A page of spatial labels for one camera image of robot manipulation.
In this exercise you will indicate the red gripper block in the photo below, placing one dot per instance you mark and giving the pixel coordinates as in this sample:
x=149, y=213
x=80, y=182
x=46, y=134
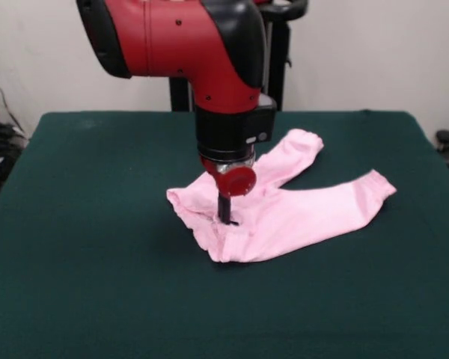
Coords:
x=234, y=179

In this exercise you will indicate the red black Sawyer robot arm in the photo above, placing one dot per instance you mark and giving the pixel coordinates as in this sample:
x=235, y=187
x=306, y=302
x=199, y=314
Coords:
x=194, y=48

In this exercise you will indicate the dark green table cloth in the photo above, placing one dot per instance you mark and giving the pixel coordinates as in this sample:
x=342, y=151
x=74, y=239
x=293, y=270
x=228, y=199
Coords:
x=97, y=299

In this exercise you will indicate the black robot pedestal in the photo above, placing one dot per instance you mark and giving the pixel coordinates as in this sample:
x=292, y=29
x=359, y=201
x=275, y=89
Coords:
x=280, y=56

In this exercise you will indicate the pink garment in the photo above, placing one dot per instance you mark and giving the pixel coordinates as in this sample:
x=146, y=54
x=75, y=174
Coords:
x=303, y=209

